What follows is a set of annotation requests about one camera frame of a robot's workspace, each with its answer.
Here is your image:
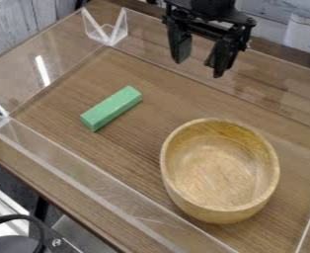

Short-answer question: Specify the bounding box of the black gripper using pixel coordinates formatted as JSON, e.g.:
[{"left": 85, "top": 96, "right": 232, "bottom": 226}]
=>
[{"left": 162, "top": 0, "right": 258, "bottom": 78}]

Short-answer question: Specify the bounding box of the green rectangular block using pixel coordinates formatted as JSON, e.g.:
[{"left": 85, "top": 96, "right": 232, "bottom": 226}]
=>
[{"left": 80, "top": 86, "right": 143, "bottom": 131}]

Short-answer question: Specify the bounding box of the brown wooden bowl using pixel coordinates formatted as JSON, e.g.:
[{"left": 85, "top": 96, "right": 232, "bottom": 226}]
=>
[{"left": 159, "top": 118, "right": 281, "bottom": 224}]

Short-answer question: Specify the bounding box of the white cylindrical container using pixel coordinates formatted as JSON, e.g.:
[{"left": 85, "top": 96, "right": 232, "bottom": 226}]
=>
[{"left": 283, "top": 10, "right": 310, "bottom": 53}]

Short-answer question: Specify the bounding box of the grey metal clamp plate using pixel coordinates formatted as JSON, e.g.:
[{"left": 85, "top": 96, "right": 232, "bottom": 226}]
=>
[{"left": 43, "top": 225, "right": 83, "bottom": 253}]

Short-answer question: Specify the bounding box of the clear acrylic corner bracket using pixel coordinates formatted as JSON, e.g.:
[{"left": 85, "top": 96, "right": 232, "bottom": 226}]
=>
[{"left": 80, "top": 8, "right": 128, "bottom": 46}]

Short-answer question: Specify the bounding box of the clear acrylic enclosure wall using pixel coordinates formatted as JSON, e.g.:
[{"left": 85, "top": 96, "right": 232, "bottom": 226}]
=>
[{"left": 0, "top": 0, "right": 310, "bottom": 253}]

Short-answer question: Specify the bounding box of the black cable loop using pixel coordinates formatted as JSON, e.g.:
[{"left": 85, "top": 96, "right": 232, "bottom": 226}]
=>
[{"left": 0, "top": 213, "right": 48, "bottom": 253}]

